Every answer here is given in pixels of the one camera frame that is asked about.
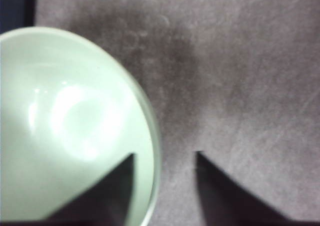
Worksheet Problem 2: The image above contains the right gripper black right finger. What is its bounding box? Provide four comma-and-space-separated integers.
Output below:
195, 151, 320, 226

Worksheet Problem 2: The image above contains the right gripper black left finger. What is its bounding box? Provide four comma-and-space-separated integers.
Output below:
39, 153, 136, 226

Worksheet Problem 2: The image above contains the light green ribbed bowl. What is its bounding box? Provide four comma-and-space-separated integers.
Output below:
0, 27, 162, 226

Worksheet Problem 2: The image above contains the dark blue rectangular tray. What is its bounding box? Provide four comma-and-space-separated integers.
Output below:
0, 0, 35, 35

